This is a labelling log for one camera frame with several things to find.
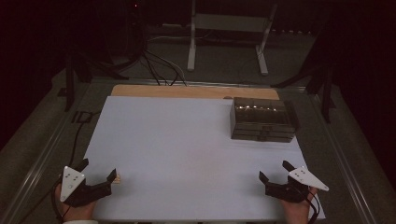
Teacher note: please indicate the person's right hand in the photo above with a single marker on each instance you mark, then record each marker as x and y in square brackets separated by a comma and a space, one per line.
[295, 213]

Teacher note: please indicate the white metal stand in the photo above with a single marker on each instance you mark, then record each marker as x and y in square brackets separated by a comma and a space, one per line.
[230, 22]

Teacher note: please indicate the small pale wooden block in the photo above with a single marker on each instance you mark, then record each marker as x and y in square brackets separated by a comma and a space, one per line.
[117, 179]

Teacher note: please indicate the person's left hand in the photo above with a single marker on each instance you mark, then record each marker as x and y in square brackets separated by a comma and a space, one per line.
[77, 213]

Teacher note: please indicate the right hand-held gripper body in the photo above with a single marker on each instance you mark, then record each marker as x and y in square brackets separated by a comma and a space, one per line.
[285, 191]

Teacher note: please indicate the white board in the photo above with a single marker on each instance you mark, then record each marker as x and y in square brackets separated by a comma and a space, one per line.
[174, 149]

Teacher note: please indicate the black stand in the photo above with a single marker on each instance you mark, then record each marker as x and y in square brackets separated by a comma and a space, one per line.
[70, 84]
[323, 81]

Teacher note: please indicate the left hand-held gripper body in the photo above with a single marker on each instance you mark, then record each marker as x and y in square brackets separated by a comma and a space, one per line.
[77, 193]

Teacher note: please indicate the black floor socket frame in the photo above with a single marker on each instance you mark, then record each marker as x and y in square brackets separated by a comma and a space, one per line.
[82, 117]

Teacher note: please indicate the smoky clear drawer organizer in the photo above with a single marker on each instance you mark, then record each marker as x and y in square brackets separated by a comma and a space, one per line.
[261, 112]

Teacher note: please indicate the wooden board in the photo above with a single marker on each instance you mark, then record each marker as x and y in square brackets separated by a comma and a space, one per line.
[174, 91]

